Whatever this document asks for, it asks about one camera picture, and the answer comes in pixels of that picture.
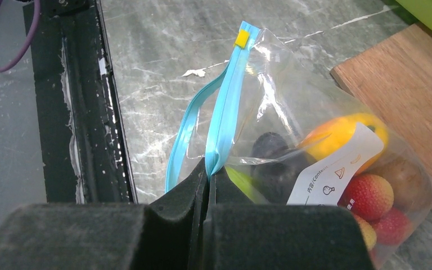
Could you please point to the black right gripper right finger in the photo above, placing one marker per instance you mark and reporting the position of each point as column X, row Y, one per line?
column 238, row 234

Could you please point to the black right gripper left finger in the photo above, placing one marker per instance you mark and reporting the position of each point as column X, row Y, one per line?
column 164, row 234

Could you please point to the clear zip top bag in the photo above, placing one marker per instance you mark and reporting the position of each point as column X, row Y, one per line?
column 264, row 88

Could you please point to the dark purple fake fruit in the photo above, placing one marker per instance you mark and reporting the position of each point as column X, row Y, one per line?
column 275, row 180

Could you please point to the orange fake fruit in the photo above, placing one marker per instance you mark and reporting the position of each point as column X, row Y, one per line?
column 330, row 136

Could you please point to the red fake lychee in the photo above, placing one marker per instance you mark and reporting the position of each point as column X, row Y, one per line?
column 369, row 196

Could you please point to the wooden board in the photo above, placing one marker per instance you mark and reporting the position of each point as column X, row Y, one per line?
column 394, row 79

